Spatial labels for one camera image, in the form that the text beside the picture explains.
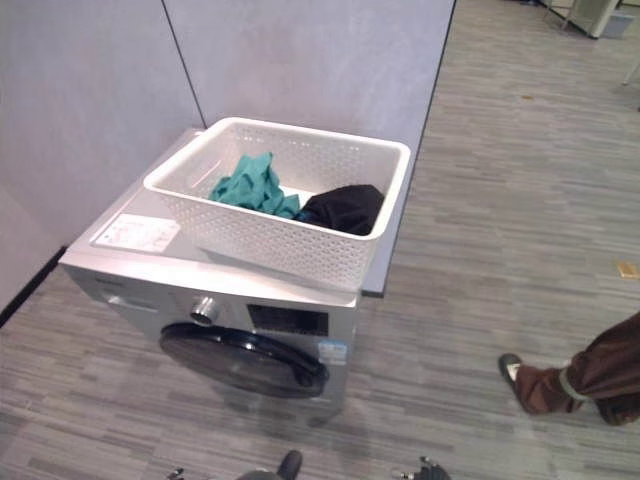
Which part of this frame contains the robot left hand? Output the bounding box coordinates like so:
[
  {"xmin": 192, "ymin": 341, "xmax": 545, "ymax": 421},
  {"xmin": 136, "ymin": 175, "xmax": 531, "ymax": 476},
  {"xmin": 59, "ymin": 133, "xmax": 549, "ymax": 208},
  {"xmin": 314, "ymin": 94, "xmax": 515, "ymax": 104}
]
[{"xmin": 277, "ymin": 449, "xmax": 304, "ymax": 480}]

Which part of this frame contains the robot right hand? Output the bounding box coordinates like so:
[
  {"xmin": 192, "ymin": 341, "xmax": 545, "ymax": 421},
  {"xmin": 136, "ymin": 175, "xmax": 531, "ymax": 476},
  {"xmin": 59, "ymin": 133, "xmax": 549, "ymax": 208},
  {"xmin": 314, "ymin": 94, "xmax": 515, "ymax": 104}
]
[{"xmin": 399, "ymin": 455, "xmax": 454, "ymax": 480}]

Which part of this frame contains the dark round washer door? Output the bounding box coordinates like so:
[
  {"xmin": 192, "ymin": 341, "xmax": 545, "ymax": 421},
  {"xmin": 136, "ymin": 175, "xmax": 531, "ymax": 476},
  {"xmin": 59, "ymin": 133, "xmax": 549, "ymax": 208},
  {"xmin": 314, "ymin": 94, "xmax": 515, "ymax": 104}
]
[{"xmin": 158, "ymin": 322, "xmax": 330, "ymax": 400}]

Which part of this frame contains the black washer display panel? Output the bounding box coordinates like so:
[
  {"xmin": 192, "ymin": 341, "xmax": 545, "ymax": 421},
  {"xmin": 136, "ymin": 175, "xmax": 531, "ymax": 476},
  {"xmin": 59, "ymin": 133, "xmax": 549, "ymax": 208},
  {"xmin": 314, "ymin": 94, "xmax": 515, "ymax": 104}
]
[{"xmin": 246, "ymin": 303, "xmax": 331, "ymax": 338}]

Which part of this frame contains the chrome washer control knob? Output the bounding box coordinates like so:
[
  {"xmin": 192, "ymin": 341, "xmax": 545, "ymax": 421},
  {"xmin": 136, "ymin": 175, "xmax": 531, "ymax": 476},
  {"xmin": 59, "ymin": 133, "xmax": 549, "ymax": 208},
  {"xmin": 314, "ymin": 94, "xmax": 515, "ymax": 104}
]
[{"xmin": 189, "ymin": 295, "xmax": 222, "ymax": 327}]

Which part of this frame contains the white perforated laundry basket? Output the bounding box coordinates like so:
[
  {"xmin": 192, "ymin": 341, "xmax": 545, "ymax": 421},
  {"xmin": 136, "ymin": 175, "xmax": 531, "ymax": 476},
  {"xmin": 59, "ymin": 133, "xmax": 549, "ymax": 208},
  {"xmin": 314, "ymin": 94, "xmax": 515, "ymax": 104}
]
[{"xmin": 143, "ymin": 116, "xmax": 412, "ymax": 294}]

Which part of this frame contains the blue energy sticker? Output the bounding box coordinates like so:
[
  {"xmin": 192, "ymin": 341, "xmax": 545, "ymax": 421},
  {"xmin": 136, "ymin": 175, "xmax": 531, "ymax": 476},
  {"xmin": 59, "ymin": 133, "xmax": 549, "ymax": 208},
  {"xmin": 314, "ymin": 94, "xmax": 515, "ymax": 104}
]
[{"xmin": 317, "ymin": 340, "xmax": 349, "ymax": 366}]

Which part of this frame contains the person's shoe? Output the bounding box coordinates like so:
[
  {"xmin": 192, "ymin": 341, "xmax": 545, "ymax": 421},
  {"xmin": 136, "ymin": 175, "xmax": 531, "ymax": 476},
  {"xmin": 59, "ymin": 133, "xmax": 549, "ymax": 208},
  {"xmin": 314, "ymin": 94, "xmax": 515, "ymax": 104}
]
[{"xmin": 497, "ymin": 352, "xmax": 524, "ymax": 397}]

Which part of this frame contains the person's leg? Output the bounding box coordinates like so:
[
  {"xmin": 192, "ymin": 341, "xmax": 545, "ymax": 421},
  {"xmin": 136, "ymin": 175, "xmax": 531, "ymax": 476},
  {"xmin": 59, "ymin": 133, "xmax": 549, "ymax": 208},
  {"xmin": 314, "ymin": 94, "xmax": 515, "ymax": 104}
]
[{"xmin": 514, "ymin": 309, "xmax": 640, "ymax": 427}]

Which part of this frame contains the silver front-load washing machine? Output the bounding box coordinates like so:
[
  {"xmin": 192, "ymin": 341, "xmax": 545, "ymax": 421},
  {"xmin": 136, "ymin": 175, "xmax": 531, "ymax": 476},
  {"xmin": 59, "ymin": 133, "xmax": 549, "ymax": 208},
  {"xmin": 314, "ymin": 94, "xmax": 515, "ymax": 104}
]
[{"xmin": 58, "ymin": 127, "xmax": 416, "ymax": 416}]

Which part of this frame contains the black cloth garment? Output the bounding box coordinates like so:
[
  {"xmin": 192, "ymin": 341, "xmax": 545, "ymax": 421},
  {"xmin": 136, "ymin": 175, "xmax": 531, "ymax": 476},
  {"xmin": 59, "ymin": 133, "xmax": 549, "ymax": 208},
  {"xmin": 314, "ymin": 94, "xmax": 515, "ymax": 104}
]
[{"xmin": 293, "ymin": 183, "xmax": 386, "ymax": 238}]

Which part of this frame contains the white instruction label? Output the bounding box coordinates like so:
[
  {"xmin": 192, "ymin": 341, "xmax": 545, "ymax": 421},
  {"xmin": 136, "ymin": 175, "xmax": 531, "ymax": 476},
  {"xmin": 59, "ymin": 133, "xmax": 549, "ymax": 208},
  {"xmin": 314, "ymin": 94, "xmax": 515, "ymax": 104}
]
[{"xmin": 91, "ymin": 213, "xmax": 182, "ymax": 253}]

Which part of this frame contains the teal cloth garment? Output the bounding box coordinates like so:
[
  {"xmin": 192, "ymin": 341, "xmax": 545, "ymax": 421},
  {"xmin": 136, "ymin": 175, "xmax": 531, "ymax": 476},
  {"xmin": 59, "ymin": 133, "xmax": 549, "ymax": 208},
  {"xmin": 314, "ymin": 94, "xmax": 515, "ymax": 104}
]
[{"xmin": 208, "ymin": 151, "xmax": 302, "ymax": 220}]

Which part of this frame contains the white furniture leg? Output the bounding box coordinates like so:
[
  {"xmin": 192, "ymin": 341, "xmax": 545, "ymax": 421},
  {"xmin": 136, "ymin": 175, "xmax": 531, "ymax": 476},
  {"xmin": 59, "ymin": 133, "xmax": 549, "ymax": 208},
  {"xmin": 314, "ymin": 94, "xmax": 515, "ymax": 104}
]
[{"xmin": 621, "ymin": 48, "xmax": 640, "ymax": 87}]

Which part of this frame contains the white cabinet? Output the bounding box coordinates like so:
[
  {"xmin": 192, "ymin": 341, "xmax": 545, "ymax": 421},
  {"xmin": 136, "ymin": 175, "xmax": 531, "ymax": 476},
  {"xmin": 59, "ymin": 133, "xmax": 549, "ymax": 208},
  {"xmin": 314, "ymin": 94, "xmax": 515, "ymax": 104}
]
[{"xmin": 543, "ymin": 0, "xmax": 626, "ymax": 39}]

